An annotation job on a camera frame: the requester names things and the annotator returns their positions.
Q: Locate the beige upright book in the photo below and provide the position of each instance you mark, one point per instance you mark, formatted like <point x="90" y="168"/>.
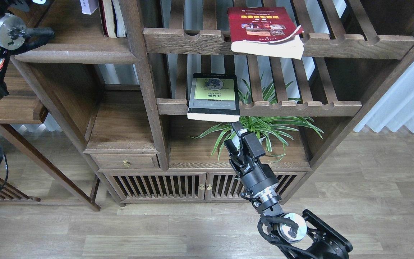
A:
<point x="108" y="20"/>

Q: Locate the white plant pot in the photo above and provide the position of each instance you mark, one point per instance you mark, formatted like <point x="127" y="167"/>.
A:
<point x="235" y="139"/>

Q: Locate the wooden side table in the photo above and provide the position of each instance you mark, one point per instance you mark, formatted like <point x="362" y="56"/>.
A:
<point x="22" y="106"/>

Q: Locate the green spider plant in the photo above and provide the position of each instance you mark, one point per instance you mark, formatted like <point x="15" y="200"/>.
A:
<point x="264" y="127"/>

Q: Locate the red cover book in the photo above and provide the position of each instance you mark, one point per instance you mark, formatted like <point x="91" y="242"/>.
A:
<point x="265" y="31"/>

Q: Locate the white upright book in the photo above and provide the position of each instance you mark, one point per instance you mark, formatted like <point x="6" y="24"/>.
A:
<point x="120" y="25"/>

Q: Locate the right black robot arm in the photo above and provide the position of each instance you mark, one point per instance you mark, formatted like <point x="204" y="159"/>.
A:
<point x="297" y="236"/>

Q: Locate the black and yellow book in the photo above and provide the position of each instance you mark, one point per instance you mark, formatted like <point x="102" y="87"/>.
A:
<point x="214" y="97"/>

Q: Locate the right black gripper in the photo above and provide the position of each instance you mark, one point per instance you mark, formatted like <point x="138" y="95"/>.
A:
<point x="257" y="178"/>

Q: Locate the pale lilac cover book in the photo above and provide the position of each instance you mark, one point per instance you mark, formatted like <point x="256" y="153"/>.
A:
<point x="89" y="6"/>

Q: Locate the white curtain right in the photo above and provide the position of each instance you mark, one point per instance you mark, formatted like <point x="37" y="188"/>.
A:
<point x="395" y="109"/>

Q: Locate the brass drawer knob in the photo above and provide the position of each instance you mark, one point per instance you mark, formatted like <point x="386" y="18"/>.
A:
<point x="126" y="163"/>

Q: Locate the dark wooden bookshelf cabinet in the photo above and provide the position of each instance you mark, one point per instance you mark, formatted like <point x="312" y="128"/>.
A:
<point x="127" y="98"/>

